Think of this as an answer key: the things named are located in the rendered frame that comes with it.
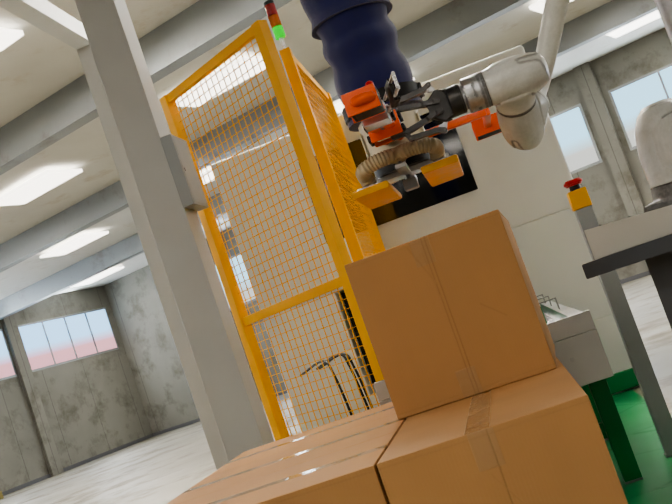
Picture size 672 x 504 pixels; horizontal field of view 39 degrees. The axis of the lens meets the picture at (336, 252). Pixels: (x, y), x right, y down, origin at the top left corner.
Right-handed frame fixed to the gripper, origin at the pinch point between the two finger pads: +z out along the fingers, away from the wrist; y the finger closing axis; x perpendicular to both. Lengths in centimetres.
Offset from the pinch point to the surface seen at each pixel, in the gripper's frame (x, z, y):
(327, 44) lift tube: 21.3, 8.5, -31.4
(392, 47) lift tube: 21.3, -7.8, -23.9
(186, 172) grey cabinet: 132, 88, -37
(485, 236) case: -4.6, -13.6, 34.2
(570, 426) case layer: -63, -16, 73
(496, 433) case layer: -63, -3, 70
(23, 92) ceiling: 610, 344, -274
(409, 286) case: -3.4, 7.6, 39.3
